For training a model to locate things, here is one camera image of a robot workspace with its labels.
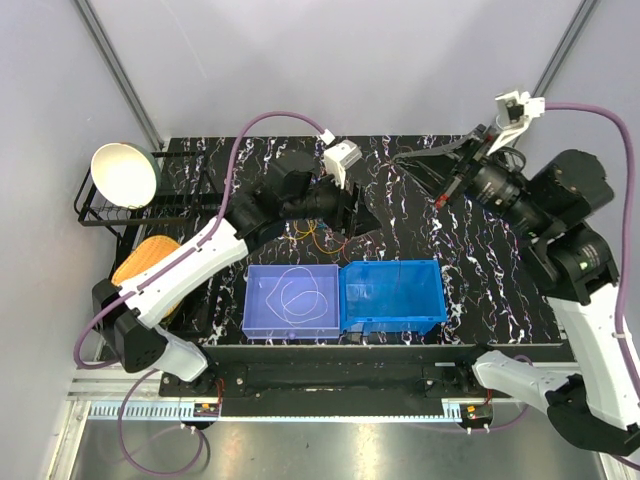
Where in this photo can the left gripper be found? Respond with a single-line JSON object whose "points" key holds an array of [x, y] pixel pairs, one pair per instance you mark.
{"points": [[363, 220]]}

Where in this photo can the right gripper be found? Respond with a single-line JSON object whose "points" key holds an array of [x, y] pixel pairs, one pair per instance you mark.
{"points": [[434, 182]]}

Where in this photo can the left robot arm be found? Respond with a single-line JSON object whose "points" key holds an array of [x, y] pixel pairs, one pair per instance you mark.
{"points": [[128, 316]]}

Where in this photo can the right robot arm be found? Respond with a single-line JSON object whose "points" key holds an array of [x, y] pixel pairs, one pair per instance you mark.
{"points": [[596, 408]]}

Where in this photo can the blue plastic bin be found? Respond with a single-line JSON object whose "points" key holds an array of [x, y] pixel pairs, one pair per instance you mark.
{"points": [[391, 297]]}

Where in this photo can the purple plastic bin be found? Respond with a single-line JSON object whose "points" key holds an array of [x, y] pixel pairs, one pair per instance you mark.
{"points": [[292, 302]]}

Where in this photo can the orange woven plate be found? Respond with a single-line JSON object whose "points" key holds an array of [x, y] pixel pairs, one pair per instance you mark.
{"points": [[149, 252]]}

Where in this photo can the white bowl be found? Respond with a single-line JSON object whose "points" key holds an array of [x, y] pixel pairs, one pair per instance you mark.
{"points": [[125, 174]]}

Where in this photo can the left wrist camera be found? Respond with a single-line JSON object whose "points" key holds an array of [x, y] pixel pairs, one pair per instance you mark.
{"points": [[339, 158]]}

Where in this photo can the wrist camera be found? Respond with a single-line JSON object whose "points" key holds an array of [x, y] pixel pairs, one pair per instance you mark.
{"points": [[516, 111], [339, 158]]}

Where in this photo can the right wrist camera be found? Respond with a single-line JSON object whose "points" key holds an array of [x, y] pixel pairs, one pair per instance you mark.
{"points": [[516, 111]]}

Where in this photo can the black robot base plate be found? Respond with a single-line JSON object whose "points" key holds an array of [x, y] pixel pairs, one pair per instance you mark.
{"points": [[330, 381]]}

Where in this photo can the black wire dish rack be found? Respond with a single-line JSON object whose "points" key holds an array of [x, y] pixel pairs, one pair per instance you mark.
{"points": [[186, 200]]}

